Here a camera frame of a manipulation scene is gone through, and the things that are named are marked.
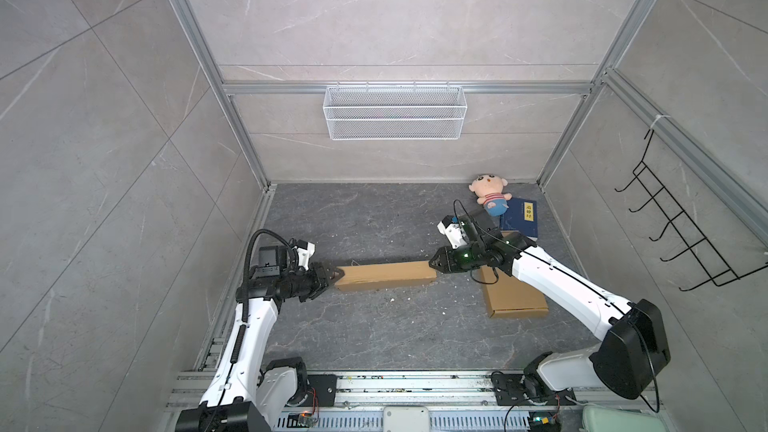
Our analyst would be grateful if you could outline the plush doll striped shirt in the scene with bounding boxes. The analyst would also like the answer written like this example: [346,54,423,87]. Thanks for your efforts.
[468,174,512,217]

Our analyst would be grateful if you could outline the brown cardboard sheet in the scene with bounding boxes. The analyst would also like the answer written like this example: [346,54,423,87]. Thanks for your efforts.
[335,261,437,292]

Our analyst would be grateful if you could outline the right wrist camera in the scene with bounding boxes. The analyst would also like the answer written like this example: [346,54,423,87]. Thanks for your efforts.
[437,216,468,250]

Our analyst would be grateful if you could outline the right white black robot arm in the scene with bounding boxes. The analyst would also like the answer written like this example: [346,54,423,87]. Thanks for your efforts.
[429,216,671,401]

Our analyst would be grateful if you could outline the white electrical box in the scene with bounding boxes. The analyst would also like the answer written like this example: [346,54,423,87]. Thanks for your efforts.
[382,406,431,432]

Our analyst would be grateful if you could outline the black wire hook rack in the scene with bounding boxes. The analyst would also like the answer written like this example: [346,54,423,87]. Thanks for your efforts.
[614,130,767,292]

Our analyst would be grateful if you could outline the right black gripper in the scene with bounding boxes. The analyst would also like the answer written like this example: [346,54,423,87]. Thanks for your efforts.
[427,243,485,274]

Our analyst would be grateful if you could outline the pale green container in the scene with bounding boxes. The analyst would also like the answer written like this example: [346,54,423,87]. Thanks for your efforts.
[580,405,667,432]

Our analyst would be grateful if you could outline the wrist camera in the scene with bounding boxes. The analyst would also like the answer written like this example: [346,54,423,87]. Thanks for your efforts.
[294,240,316,271]
[437,216,468,250]

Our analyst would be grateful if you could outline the white wire mesh basket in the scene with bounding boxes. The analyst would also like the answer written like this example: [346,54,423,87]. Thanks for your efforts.
[323,85,468,141]

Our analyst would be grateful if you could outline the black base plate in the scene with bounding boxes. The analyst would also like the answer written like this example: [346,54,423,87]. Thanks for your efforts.
[489,371,576,406]
[286,373,339,407]

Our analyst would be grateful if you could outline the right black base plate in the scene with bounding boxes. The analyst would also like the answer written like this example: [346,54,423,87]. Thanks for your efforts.
[489,371,576,406]

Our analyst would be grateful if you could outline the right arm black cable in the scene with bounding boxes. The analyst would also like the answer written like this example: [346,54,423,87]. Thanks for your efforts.
[452,199,661,415]

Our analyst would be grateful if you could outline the aluminium mounting rail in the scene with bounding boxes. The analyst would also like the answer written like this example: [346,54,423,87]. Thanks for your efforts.
[173,369,664,414]

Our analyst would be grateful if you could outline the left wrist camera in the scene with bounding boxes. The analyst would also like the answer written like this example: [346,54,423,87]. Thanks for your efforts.
[294,240,316,271]

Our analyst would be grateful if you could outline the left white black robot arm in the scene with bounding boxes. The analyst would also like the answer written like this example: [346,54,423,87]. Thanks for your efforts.
[174,240,344,431]

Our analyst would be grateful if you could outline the dark blue book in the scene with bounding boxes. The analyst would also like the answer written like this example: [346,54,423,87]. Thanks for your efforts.
[499,197,539,241]

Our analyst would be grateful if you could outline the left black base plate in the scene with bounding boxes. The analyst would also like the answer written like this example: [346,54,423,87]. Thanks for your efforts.
[286,373,339,407]

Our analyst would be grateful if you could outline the brown cardboard box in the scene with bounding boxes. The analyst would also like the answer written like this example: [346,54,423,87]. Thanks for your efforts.
[480,267,549,319]

